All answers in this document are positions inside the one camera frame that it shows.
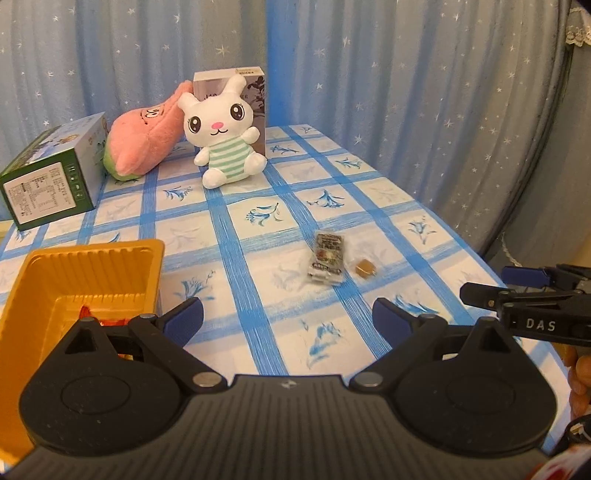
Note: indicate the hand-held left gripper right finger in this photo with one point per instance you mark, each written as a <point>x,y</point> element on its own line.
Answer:
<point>391,318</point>

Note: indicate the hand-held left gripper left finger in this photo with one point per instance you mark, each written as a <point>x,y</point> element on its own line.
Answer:
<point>185,318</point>

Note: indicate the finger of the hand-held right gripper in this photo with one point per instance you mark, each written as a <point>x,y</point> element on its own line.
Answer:
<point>526,275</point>
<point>480,295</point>

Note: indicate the small brown candy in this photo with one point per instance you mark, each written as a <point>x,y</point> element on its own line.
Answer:
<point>364,268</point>

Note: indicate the clear dark snack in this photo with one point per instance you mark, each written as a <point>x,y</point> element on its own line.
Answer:
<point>327,256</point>

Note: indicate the small red candy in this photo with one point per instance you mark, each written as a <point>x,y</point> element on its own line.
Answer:
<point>87,314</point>

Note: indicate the yellow plastic tray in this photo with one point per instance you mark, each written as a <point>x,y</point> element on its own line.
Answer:
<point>87,272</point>

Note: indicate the person's right hand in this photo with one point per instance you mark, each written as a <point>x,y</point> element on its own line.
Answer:
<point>581,383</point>

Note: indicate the blue checked tablecloth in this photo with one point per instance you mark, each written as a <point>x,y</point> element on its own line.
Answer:
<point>258,240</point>

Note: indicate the grey lace-trimmed curtain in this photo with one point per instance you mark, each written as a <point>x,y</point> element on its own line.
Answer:
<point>554,161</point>

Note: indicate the pink peach plush toy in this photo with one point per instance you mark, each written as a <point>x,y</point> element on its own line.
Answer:
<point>143,138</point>

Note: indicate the white bunny plush toy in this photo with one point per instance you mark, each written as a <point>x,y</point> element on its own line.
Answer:
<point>221,134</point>

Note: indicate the green cardboard box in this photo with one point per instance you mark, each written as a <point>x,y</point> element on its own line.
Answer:
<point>46,184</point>

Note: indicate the brown white cardboard box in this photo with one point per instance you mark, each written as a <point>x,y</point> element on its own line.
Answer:
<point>256,92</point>

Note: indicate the blue starred curtain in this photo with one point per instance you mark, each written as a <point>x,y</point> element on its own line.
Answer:
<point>369,60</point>

